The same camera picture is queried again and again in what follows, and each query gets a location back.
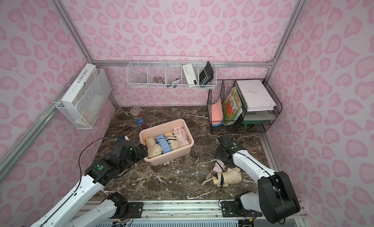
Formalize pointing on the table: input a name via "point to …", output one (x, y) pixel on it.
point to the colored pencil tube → (139, 117)
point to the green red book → (232, 108)
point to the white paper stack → (256, 95)
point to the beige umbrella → (153, 149)
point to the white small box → (190, 73)
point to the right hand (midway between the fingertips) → (221, 156)
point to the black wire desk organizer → (242, 105)
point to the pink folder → (216, 112)
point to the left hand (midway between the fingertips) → (142, 149)
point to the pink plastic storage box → (163, 128)
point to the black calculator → (207, 75)
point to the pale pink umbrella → (181, 136)
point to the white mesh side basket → (84, 116)
